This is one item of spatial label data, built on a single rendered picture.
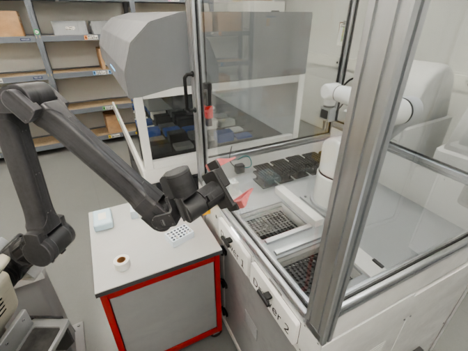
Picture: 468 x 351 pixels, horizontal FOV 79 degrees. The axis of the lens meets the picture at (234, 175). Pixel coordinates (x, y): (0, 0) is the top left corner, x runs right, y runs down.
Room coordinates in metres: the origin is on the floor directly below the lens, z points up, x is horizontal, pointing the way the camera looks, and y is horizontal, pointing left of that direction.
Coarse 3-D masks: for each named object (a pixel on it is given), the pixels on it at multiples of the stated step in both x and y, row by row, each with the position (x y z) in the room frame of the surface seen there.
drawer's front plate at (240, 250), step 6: (222, 222) 1.04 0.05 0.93; (222, 228) 1.03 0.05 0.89; (228, 228) 0.99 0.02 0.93; (222, 234) 1.04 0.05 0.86; (228, 234) 0.97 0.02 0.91; (234, 234) 0.95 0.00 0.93; (234, 240) 0.92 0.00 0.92; (234, 246) 0.92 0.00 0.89; (240, 246) 0.88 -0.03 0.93; (240, 252) 0.87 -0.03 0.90; (246, 252) 0.85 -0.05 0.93; (240, 258) 0.87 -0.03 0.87; (246, 258) 0.83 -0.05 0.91; (240, 264) 0.87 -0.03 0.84; (246, 264) 0.82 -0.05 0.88; (246, 270) 0.82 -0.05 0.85
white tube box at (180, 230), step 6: (174, 228) 1.14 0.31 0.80; (180, 228) 1.14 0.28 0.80; (186, 228) 1.14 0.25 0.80; (168, 234) 1.11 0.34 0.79; (174, 234) 1.11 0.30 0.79; (180, 234) 1.10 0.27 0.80; (186, 234) 1.10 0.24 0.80; (192, 234) 1.12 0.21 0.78; (168, 240) 1.08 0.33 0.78; (174, 240) 1.06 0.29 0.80; (180, 240) 1.07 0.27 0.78; (186, 240) 1.09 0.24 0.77; (174, 246) 1.05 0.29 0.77
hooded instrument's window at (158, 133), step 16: (112, 80) 2.65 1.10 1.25; (112, 96) 3.09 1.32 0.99; (176, 96) 1.70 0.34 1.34; (128, 112) 1.86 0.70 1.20; (160, 112) 1.65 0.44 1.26; (176, 112) 1.69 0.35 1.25; (192, 112) 1.74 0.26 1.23; (128, 128) 2.06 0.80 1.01; (160, 128) 1.65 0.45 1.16; (176, 128) 1.69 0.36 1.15; (192, 128) 1.73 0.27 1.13; (160, 144) 1.64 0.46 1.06; (176, 144) 1.68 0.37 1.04; (192, 144) 1.73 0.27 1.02
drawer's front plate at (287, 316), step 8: (256, 264) 0.78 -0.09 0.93; (256, 272) 0.75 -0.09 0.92; (256, 280) 0.75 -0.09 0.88; (264, 280) 0.71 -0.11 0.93; (256, 288) 0.75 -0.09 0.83; (264, 288) 0.70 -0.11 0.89; (272, 288) 0.67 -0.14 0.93; (272, 296) 0.65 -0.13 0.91; (280, 296) 0.64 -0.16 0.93; (272, 304) 0.65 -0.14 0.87; (280, 304) 0.61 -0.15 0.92; (272, 312) 0.64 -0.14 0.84; (280, 312) 0.61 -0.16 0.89; (288, 312) 0.58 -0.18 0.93; (280, 320) 0.60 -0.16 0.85; (288, 320) 0.57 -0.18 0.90; (296, 320) 0.55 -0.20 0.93; (288, 328) 0.56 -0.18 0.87; (296, 328) 0.54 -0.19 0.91; (288, 336) 0.56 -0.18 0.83; (296, 336) 0.54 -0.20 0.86
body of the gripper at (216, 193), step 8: (208, 176) 0.62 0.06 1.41; (216, 176) 0.60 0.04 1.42; (208, 184) 0.60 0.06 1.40; (216, 184) 0.59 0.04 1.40; (200, 192) 0.56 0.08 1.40; (208, 192) 0.57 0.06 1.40; (216, 192) 0.57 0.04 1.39; (224, 192) 0.58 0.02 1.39; (208, 200) 0.56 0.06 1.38; (216, 200) 0.57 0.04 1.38; (224, 200) 0.59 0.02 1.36; (232, 200) 0.58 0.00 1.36; (208, 208) 0.55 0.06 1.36; (224, 208) 0.59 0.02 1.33
